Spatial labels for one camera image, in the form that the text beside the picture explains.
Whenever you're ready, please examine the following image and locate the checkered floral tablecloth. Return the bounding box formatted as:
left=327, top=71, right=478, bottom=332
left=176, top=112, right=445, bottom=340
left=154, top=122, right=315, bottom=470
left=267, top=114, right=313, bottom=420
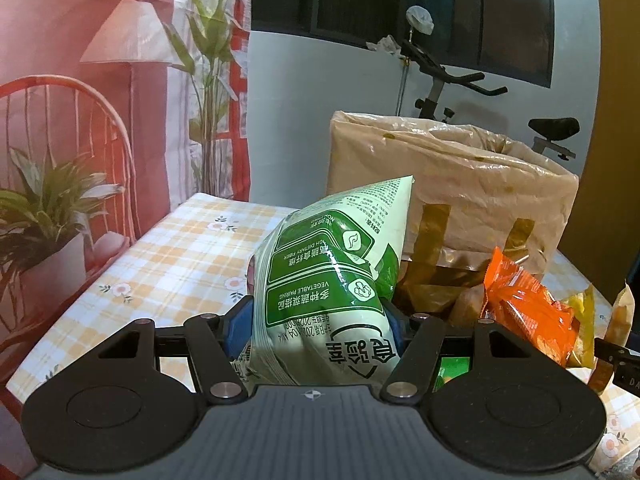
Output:
left=8, top=193, right=639, bottom=479

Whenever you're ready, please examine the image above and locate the yellow snack bag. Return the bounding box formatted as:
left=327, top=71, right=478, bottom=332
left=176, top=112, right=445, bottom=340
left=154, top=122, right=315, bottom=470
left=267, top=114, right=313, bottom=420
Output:
left=562, top=285, right=596, bottom=368

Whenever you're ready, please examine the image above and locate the brown paper bag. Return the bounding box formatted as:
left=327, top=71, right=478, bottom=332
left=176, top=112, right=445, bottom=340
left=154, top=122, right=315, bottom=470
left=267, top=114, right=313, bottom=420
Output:
left=326, top=112, right=579, bottom=318

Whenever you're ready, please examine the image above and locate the dark window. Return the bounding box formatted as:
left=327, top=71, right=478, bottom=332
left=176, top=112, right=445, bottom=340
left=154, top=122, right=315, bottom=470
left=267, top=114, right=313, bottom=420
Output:
left=252, top=0, right=554, bottom=87

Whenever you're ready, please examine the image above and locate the white green snack bag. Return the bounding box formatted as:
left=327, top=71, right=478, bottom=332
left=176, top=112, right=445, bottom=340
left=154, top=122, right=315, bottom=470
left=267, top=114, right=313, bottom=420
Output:
left=233, top=176, right=413, bottom=389

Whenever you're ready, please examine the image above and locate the orange snack bag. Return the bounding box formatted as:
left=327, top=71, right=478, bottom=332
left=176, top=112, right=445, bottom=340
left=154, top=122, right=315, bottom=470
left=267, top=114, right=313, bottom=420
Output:
left=480, top=247, right=579, bottom=366

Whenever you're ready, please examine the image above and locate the green brown snack bag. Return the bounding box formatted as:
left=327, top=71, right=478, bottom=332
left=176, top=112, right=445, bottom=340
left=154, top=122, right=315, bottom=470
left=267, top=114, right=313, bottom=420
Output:
left=433, top=356, right=470, bottom=391

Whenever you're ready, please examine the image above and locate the black exercise bike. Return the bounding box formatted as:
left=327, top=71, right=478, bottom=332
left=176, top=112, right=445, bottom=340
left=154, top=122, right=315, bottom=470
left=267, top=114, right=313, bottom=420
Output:
left=366, top=5, right=582, bottom=162

